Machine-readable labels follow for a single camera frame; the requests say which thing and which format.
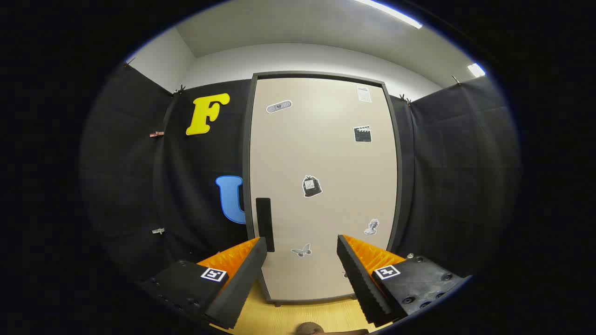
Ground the long ceiling light strip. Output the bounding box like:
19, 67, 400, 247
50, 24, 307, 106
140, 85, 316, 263
354, 0, 423, 30

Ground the grey shoe cabinet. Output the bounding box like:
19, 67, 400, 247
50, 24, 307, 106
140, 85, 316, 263
242, 71, 403, 308

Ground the black door handle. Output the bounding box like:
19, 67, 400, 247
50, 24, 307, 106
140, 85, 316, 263
256, 198, 275, 253

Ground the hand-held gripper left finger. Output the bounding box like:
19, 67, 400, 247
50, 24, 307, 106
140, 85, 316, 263
139, 236, 268, 331

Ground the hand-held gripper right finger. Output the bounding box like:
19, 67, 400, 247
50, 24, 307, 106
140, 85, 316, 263
336, 234, 472, 328

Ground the black backdrop cloth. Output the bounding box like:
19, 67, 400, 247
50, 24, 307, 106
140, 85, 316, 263
79, 63, 520, 298

